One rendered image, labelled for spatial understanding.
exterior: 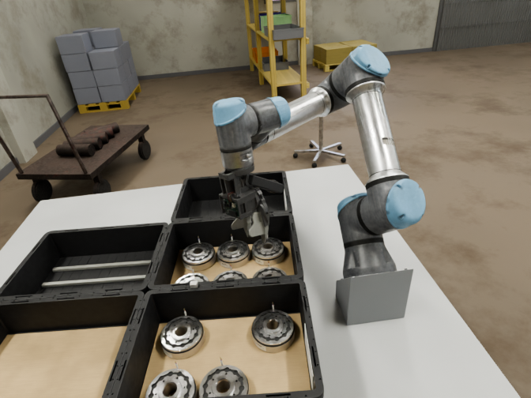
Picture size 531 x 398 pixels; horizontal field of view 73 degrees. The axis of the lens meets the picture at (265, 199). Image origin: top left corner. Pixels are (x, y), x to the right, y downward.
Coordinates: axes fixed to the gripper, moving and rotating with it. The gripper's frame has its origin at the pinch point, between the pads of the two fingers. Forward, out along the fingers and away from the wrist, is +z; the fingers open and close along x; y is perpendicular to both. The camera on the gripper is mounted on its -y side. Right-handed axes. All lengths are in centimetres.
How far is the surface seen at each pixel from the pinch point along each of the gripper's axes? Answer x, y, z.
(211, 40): -565, -427, -56
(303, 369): 23.6, 12.7, 21.1
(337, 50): -354, -551, -6
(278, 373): 20.1, 17.1, 20.8
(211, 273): -16.4, 6.8, 15.4
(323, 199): -29, -65, 24
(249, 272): -8.1, -1.0, 16.2
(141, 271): -34.5, 20.4, 13.7
